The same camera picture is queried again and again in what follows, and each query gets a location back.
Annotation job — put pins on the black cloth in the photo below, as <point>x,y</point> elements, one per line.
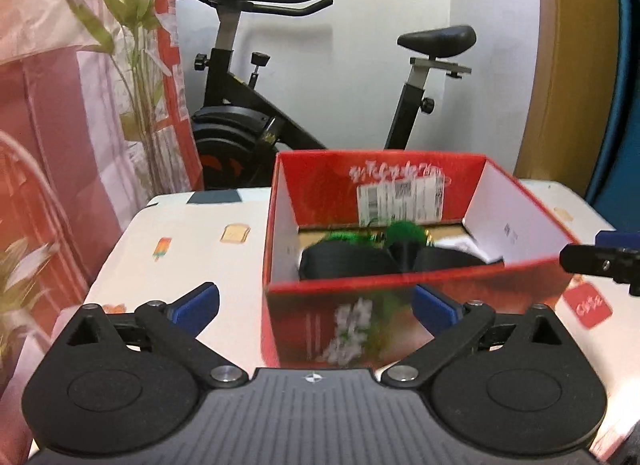
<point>350,261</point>

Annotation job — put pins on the red cardboard box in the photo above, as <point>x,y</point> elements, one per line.
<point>320,172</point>

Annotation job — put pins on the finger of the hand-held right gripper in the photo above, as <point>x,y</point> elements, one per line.
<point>585,257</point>

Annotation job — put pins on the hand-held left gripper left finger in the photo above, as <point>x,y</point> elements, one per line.
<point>196,306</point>

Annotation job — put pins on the wooden door frame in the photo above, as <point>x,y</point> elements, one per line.
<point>565,70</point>

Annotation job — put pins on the black exercise bike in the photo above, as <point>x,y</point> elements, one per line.
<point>240,95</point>

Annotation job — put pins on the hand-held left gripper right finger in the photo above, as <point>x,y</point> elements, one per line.
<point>435,314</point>

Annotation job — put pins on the green fluffy item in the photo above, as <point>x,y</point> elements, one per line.
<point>402,232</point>

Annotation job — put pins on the blue curtain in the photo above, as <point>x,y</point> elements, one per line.
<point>625,120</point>

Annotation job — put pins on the pink printed backdrop cloth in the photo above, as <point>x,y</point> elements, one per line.
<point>50,145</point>

